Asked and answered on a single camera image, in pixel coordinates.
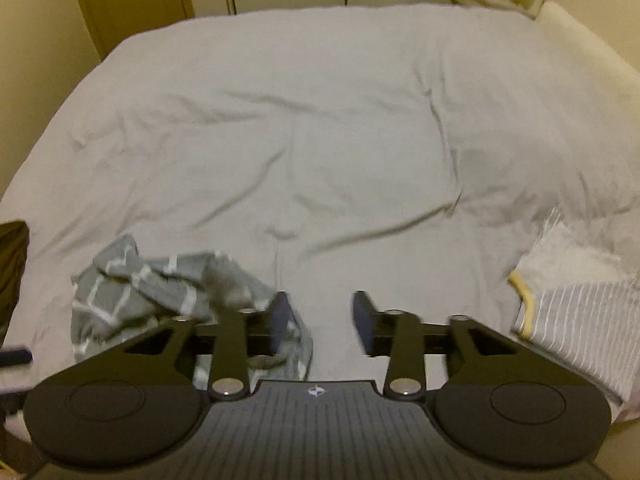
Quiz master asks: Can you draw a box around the grey white striped t-shirt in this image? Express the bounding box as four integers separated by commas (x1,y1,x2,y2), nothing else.
70,233,315,392

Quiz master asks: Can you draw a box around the dark brown garment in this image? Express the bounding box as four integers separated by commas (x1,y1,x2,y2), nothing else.
0,220,29,341

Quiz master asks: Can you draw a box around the white duvet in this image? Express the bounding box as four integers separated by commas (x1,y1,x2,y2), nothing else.
0,3,640,441

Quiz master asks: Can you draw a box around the grey striped storage bag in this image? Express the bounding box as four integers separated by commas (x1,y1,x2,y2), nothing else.
509,208,639,404

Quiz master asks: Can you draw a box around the cream mattress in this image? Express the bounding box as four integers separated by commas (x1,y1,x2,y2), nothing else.
536,1,639,122

